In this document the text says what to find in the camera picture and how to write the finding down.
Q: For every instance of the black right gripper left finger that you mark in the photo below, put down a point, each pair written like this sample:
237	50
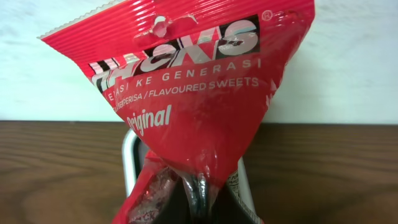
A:
176	210

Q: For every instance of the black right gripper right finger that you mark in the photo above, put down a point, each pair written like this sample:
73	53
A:
227	210

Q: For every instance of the red snack bag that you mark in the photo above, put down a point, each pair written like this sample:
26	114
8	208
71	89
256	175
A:
193	79

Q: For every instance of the white barcode scanner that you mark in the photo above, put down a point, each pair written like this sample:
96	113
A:
150	181

